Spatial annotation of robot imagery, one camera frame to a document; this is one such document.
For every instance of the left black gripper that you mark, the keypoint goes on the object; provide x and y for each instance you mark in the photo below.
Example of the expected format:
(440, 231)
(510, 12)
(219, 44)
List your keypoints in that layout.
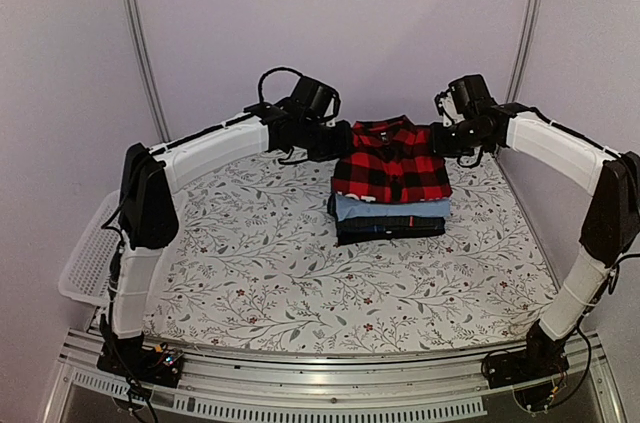
(344, 149)

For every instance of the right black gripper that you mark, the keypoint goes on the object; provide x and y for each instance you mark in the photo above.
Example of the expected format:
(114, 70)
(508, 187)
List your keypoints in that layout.
(439, 147)

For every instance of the red black plaid shirt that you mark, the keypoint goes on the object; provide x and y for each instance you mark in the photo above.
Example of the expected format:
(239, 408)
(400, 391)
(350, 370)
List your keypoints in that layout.
(391, 162)

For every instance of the dark shirts stack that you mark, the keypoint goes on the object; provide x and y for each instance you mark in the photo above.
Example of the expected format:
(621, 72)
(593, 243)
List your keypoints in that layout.
(359, 230)

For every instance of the light blue shirt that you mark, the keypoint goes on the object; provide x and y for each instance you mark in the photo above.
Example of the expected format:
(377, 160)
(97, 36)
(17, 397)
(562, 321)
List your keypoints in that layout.
(343, 208)

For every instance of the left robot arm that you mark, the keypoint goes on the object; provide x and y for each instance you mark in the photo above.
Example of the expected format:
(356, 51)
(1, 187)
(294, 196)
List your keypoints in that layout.
(146, 218)

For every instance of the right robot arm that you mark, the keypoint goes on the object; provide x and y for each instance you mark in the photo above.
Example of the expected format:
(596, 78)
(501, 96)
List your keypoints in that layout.
(474, 121)

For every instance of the floral table cloth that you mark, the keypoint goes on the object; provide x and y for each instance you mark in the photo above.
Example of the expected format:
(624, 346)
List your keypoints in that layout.
(256, 265)

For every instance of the white plastic basket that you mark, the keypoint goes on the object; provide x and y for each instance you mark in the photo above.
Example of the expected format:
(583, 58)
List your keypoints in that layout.
(85, 276)

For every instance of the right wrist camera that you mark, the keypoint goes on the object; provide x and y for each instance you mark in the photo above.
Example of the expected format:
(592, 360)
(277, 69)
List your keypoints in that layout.
(446, 108)

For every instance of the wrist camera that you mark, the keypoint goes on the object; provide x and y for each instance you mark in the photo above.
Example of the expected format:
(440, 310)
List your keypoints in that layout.
(446, 108)
(333, 109)

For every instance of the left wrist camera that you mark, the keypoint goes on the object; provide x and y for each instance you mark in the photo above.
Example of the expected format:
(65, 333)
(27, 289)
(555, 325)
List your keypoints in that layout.
(333, 109)

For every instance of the right aluminium post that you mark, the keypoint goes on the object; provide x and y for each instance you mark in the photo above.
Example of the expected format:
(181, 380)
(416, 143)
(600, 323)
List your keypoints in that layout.
(525, 43)

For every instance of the aluminium post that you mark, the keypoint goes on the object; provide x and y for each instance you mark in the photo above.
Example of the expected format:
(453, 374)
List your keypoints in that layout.
(525, 43)
(135, 24)

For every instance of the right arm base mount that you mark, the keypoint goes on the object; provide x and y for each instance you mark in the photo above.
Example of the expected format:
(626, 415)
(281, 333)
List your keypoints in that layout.
(535, 373)

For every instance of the aluminium front rail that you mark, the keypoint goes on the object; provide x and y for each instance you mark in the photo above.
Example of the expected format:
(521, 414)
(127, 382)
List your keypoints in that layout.
(242, 386)

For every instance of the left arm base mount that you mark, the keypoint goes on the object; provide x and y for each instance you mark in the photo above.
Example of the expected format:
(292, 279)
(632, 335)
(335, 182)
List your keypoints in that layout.
(145, 360)

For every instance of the left aluminium post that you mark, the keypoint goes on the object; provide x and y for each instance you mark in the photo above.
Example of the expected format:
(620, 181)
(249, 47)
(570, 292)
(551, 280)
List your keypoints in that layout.
(135, 24)

